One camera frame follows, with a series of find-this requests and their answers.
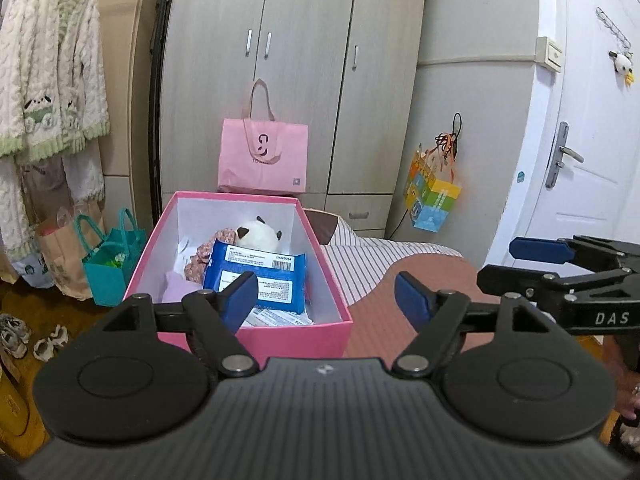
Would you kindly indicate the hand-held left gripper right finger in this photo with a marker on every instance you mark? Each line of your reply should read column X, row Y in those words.
column 412, row 300

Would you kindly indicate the pink paper tote bag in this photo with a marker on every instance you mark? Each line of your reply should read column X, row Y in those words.
column 260, row 170

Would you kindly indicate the white printed bag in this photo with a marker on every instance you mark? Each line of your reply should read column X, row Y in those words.
column 32, row 270

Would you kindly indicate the white striped bed sheet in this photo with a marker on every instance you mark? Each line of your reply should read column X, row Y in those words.
column 350, row 270

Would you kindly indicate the white panda plush toy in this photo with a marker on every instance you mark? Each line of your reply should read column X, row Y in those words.
column 260, row 235

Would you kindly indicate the person's right hand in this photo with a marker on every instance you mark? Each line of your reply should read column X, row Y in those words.
column 632, row 402

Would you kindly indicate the black clothes rack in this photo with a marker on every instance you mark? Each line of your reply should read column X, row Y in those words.
column 157, row 110

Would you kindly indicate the colourful paper gift bag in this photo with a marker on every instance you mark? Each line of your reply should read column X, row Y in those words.
column 435, row 200

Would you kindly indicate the white green fleece pajama top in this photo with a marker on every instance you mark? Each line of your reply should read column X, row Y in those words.
column 50, row 60

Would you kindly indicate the teal tote bag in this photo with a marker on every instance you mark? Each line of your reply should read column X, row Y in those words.
column 110, row 275

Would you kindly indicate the black wall hook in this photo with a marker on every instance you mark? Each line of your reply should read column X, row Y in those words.
column 456, row 125

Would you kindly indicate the light wooden cabinet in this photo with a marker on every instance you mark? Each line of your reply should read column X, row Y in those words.
column 125, row 60

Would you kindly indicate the white fleece pajama pants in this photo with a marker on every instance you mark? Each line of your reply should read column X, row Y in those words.
column 12, row 210

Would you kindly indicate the brown paper bag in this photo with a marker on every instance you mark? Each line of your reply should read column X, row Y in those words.
column 60, row 260

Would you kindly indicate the white door hook rack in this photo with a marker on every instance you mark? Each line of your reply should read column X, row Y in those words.
column 612, row 27

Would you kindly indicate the blue wet wipes pack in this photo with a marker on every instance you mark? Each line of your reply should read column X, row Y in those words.
column 270, row 275

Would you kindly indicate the brown cloth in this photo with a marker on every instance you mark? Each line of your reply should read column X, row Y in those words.
column 325, row 225

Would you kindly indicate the white grey sneaker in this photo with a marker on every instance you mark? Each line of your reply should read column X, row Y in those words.
column 17, row 327
column 11, row 349

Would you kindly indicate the printed white paper sheet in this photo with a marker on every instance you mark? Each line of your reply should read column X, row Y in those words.
column 280, row 317

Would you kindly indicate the pink cardboard box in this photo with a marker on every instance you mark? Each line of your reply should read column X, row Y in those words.
column 290, row 340

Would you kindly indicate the beige wall switch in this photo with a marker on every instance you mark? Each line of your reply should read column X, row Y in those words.
column 550, row 54

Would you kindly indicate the person's white black clothing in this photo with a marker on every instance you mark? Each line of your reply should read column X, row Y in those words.
column 631, row 435

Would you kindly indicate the white fluffy slipper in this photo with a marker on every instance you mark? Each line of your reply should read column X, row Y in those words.
column 42, row 350
column 59, row 336

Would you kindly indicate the purple plush toy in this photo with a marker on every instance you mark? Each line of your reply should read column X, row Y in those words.
column 177, row 287

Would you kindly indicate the white door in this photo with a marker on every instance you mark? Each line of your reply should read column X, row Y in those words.
column 600, row 200

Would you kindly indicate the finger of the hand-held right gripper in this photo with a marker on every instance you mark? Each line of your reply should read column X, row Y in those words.
column 537, row 251
column 510, row 280

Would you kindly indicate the white yellow bird plush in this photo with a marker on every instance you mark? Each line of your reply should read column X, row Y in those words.
column 622, row 62

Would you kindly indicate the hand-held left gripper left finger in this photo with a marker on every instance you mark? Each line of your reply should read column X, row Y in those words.
column 242, row 300

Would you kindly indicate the grey wooden wardrobe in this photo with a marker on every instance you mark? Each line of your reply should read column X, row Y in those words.
column 300, row 85

